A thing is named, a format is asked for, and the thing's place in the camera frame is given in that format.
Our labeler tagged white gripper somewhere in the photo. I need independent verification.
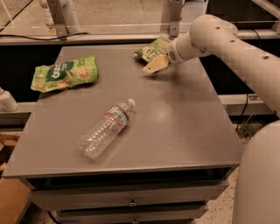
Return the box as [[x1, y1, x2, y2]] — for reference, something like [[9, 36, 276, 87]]
[[143, 38, 186, 74]]

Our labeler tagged green jalapeno chip bag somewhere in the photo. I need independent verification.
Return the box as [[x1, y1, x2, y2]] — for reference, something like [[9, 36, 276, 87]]
[[133, 38, 170, 63]]

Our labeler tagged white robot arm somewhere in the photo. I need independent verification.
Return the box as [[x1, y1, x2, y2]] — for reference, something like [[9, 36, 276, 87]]
[[143, 14, 280, 224]]

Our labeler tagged green popcorn snack bag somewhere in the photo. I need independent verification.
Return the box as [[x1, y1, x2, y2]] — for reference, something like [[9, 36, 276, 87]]
[[31, 55, 98, 93]]

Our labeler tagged clear plastic water bottle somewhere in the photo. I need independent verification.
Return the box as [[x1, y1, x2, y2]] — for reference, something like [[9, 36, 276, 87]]
[[78, 99, 136, 159]]

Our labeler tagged grey drawer cabinet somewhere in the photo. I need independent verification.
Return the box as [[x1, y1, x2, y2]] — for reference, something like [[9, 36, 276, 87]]
[[3, 45, 243, 224]]

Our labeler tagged white pipe at left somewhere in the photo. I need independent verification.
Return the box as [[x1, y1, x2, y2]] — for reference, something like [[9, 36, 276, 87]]
[[0, 87, 18, 112]]

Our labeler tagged grey metal bracket right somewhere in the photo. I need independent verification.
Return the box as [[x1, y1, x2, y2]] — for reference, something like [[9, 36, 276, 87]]
[[168, 0, 186, 38]]

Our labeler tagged grey metal bracket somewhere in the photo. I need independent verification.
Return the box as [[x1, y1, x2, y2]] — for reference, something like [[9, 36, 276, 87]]
[[46, 0, 67, 38], [168, 0, 186, 38]]

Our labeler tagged black cable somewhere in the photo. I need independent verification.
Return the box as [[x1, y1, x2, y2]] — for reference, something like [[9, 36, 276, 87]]
[[0, 31, 89, 41]]

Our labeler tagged grey metal bracket left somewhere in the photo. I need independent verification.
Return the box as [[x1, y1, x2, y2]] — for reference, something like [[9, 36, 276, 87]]
[[46, 0, 67, 38]]

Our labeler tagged grey metal rail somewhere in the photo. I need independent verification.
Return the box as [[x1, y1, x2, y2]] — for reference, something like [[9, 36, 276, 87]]
[[0, 29, 280, 46]]

